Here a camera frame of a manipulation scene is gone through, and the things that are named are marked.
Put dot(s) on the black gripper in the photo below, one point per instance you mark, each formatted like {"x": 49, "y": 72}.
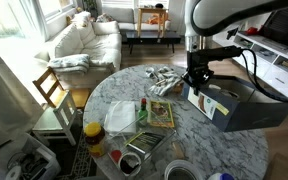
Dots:
{"x": 197, "y": 75}

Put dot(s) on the dark blue shoe box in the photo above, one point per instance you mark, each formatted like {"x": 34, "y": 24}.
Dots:
{"x": 244, "y": 116}

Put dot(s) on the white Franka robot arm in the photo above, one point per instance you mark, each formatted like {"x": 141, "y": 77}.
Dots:
{"x": 224, "y": 13}

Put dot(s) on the green sauce bottle red cap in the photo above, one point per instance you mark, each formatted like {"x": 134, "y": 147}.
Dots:
{"x": 143, "y": 115}

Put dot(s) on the blue white bottle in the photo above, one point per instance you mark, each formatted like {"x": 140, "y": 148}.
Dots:
{"x": 221, "y": 176}

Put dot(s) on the brown cardboard box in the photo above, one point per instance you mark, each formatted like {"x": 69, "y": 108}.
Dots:
{"x": 280, "y": 168}

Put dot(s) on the orange brown wooden piece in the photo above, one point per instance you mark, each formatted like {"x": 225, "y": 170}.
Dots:
{"x": 178, "y": 88}

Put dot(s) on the grey white striped cloth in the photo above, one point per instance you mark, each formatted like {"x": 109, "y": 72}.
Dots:
{"x": 165, "y": 81}

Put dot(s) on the green magazine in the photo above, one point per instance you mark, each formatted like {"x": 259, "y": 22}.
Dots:
{"x": 161, "y": 113}

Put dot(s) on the clear plastic container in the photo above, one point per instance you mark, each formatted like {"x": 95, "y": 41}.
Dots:
{"x": 169, "y": 136}

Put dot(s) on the dark hanging jacket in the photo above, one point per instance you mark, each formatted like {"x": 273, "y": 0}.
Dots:
{"x": 232, "y": 33}

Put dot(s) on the black coffee table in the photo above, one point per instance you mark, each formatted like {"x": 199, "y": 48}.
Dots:
{"x": 150, "y": 36}

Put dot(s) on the white paper napkin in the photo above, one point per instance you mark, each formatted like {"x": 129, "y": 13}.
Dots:
{"x": 120, "y": 116}

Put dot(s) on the orange toy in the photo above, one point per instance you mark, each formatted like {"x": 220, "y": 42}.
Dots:
{"x": 155, "y": 19}

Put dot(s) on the red object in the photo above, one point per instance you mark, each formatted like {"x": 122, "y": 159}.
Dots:
{"x": 251, "y": 31}

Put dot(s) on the white TV console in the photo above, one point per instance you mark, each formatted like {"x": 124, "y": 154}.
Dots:
{"x": 280, "y": 80}

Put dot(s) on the light wooden stool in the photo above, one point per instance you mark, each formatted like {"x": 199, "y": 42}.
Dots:
{"x": 150, "y": 10}

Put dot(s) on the black round object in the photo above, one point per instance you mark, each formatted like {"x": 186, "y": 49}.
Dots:
{"x": 159, "y": 5}

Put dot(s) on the white cup dark contents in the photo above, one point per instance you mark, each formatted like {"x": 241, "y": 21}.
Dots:
{"x": 129, "y": 163}

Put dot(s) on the red lid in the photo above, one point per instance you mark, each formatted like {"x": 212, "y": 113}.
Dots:
{"x": 116, "y": 156}

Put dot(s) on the white sectional sofa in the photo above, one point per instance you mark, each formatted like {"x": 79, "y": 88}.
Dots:
{"x": 100, "y": 43}

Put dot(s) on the light grey couch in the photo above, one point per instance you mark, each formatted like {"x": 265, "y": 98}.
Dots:
{"x": 117, "y": 15}

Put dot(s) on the black television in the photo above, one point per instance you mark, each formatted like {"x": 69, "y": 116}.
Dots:
{"x": 284, "y": 26}

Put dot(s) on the jar with yellow lid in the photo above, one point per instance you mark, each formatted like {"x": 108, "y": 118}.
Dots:
{"x": 94, "y": 138}

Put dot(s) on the brown wooden chair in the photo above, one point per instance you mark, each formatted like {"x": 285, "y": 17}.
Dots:
{"x": 80, "y": 96}

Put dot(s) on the patterned cushion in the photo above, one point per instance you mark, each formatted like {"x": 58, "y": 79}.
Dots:
{"x": 104, "y": 17}

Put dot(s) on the folded grey blanket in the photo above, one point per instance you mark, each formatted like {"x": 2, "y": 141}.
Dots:
{"x": 69, "y": 63}

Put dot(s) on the green house plant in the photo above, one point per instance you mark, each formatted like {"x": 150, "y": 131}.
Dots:
{"x": 90, "y": 6}

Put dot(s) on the patterned dark rug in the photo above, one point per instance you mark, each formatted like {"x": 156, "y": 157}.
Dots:
{"x": 80, "y": 163}

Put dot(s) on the white wooden chair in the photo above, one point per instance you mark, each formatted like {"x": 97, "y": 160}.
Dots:
{"x": 49, "y": 123}

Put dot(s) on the clear storage bin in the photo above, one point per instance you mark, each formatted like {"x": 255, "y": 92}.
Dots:
{"x": 34, "y": 163}

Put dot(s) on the white curtain sheet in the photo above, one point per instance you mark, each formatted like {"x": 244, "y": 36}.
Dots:
{"x": 4, "y": 100}

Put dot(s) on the white paper roll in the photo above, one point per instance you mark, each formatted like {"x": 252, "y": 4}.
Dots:
{"x": 13, "y": 173}

